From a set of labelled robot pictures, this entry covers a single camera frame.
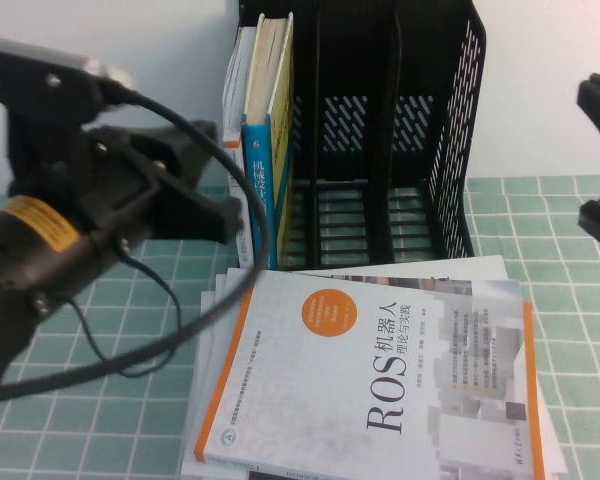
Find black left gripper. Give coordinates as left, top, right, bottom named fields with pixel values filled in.
left=8, top=119, right=247, bottom=249

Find yellow book with blue spine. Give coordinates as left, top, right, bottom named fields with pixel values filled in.
left=240, top=12, right=296, bottom=271

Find thin white book orange trim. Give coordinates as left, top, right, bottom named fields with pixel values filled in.
left=222, top=25, right=259, bottom=269

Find black mesh book holder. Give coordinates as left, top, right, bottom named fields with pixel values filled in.
left=237, top=0, right=489, bottom=274

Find white ROS book orange edges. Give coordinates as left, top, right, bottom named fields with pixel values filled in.
left=193, top=269, right=546, bottom=480

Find large white paper booklet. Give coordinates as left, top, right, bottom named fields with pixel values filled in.
left=179, top=255, right=569, bottom=480

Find thick black left camera cable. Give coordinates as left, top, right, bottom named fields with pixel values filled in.
left=0, top=87, right=274, bottom=409

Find thin black left arm wire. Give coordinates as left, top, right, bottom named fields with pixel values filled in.
left=69, top=239, right=184, bottom=374

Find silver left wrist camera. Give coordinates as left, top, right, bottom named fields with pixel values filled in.
left=0, top=37, right=136, bottom=132

